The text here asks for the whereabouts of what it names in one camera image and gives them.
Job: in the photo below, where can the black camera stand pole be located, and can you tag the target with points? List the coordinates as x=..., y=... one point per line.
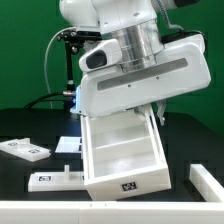
x=70, y=86

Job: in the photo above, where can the small white cabinet door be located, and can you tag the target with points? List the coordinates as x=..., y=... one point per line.
x=24, y=149

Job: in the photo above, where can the white front border wall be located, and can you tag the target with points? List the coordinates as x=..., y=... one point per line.
x=28, y=212

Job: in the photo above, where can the white border wall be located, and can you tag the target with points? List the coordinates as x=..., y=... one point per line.
x=209, y=188
x=28, y=212

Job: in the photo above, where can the white door with knob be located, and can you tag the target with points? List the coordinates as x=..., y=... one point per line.
x=65, y=180

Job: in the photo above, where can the black camera on stand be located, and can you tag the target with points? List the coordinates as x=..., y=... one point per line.
x=74, y=36

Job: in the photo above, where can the white cabinet body box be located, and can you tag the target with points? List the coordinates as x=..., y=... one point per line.
x=122, y=156

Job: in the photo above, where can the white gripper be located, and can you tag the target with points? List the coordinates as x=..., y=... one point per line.
x=180, y=68

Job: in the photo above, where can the white right border wall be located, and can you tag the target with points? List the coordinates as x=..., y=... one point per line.
x=209, y=188

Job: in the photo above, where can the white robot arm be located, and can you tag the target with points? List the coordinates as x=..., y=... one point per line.
x=130, y=65

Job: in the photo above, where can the white cabinet top tray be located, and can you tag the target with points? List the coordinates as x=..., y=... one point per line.
x=68, y=144

